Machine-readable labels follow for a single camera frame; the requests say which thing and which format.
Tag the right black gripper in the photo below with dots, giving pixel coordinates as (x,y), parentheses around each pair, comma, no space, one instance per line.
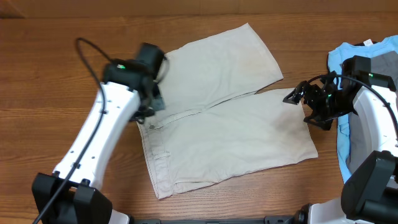
(312,91)

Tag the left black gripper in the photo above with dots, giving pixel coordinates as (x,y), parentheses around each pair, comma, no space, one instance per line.
(158,104)

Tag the beige shorts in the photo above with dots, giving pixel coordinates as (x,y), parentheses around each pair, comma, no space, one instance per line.
(221,120)

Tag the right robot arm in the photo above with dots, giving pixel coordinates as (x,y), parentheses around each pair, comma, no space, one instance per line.
(366,196)

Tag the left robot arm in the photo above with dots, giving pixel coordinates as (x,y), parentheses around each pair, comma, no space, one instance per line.
(129,91)

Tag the light blue t-shirt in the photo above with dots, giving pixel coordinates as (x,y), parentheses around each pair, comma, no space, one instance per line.
(334,61)

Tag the grey shorts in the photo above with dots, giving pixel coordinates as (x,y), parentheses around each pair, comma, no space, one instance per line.
(357,137)

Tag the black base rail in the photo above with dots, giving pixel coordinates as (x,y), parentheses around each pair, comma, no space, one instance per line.
(211,221)

